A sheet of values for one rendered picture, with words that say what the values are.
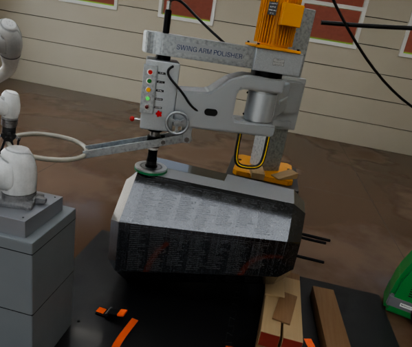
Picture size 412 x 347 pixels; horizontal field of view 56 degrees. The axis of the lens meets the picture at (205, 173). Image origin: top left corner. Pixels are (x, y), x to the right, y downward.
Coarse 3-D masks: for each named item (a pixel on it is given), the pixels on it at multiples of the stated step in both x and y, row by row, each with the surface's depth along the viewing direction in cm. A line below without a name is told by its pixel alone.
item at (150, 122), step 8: (152, 56) 240; (152, 64) 225; (160, 64) 225; (168, 64) 226; (176, 64) 227; (176, 72) 228; (160, 80) 229; (168, 80) 229; (176, 80) 230; (160, 88) 230; (168, 88) 231; (176, 88) 232; (160, 96) 232; (168, 96) 233; (160, 104) 234; (168, 104) 234; (168, 112) 236; (144, 120) 236; (152, 120) 237; (160, 120) 238; (168, 120) 238; (144, 128) 238; (152, 128) 239; (160, 128) 239
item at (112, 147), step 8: (144, 136) 256; (168, 136) 258; (176, 136) 248; (96, 144) 254; (104, 144) 254; (112, 144) 255; (120, 144) 256; (128, 144) 245; (136, 144) 246; (144, 144) 247; (152, 144) 247; (160, 144) 248; (168, 144) 249; (88, 152) 244; (96, 152) 244; (104, 152) 245; (112, 152) 246; (120, 152) 246
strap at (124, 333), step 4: (132, 320) 246; (136, 320) 246; (128, 324) 242; (132, 324) 243; (124, 328) 238; (128, 328) 239; (124, 332) 236; (128, 332) 236; (120, 336) 232; (124, 336) 233; (116, 340) 229; (120, 340) 229; (308, 340) 225; (116, 344) 226; (120, 344) 226; (308, 344) 222; (312, 344) 222
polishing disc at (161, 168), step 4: (144, 160) 267; (136, 164) 258; (140, 164) 259; (144, 164) 260; (160, 164) 265; (136, 168) 253; (140, 168) 252; (144, 168) 253; (148, 168) 254; (152, 168) 255; (156, 168) 256; (160, 168) 258; (164, 168) 259; (144, 172) 250; (148, 172) 249; (152, 172) 249; (156, 172) 250; (160, 172) 252
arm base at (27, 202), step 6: (0, 198) 185; (6, 198) 182; (12, 198) 182; (18, 198) 182; (24, 198) 184; (30, 198) 186; (36, 198) 189; (42, 198) 189; (0, 204) 182; (6, 204) 182; (12, 204) 182; (18, 204) 183; (24, 204) 183; (30, 204) 185
